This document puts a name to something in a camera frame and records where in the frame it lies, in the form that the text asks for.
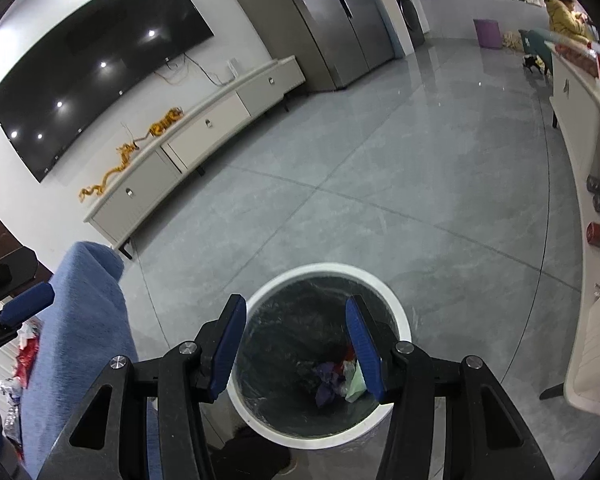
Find white round trash bin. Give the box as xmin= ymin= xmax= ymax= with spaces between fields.
xmin=226 ymin=261 xmax=412 ymax=453

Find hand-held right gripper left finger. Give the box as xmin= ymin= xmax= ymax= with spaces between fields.
xmin=36 ymin=294 xmax=248 ymax=480

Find purple bin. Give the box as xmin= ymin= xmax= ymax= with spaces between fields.
xmin=473 ymin=18 xmax=502 ymax=50

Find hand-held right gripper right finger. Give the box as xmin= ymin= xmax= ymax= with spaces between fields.
xmin=345 ymin=294 xmax=556 ymax=480

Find black and white wrapper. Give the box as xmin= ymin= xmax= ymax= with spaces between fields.
xmin=0 ymin=377 xmax=23 ymax=406

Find television cables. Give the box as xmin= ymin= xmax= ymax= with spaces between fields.
xmin=152 ymin=52 xmax=236 ymax=86

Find black bin liner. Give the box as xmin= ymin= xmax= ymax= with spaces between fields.
xmin=236 ymin=275 xmax=401 ymax=436

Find grey double-door refrigerator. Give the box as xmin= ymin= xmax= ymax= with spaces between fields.
xmin=267 ymin=0 xmax=396 ymax=92

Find teal chair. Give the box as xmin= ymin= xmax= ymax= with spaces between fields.
xmin=520 ymin=29 xmax=553 ymax=73

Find white sideboard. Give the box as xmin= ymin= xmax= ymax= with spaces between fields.
xmin=540 ymin=47 xmax=600 ymax=421

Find golden dragon ornament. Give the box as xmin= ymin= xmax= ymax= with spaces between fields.
xmin=80 ymin=142 xmax=141 ymax=201

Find patterned red box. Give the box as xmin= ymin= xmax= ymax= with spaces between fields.
xmin=555 ymin=42 xmax=600 ymax=78

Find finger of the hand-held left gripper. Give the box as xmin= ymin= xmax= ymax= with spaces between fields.
xmin=0 ymin=281 xmax=57 ymax=361

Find grey washing machine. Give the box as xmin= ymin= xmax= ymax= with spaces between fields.
xmin=387 ymin=0 xmax=427 ymax=53

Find blue fluffy rug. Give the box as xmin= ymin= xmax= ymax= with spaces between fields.
xmin=0 ymin=241 xmax=163 ymax=480

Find golden tiger ornament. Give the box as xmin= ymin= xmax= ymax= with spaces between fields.
xmin=147 ymin=107 xmax=185 ymax=137

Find purple crumpled wrapper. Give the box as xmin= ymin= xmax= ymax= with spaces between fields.
xmin=312 ymin=360 xmax=348 ymax=406

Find white television cabinet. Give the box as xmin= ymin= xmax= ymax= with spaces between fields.
xmin=82 ymin=55 xmax=306 ymax=261

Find pale green paper scrap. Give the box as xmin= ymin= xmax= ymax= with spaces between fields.
xmin=344 ymin=362 xmax=368 ymax=403

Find wall-mounted black television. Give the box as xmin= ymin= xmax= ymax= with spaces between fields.
xmin=0 ymin=0 xmax=216 ymax=183

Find red snack wrapper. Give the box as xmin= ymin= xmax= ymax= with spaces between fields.
xmin=12 ymin=320 xmax=43 ymax=386

